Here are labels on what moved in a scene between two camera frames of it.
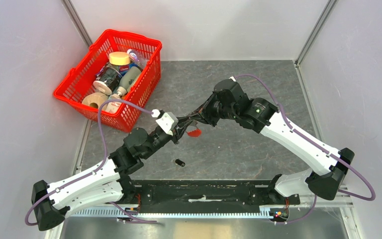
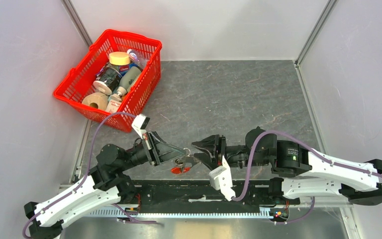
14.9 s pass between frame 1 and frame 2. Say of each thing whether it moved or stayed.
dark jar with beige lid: stayed
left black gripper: moved
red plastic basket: stayed
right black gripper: moved
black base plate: stayed
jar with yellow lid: stayed
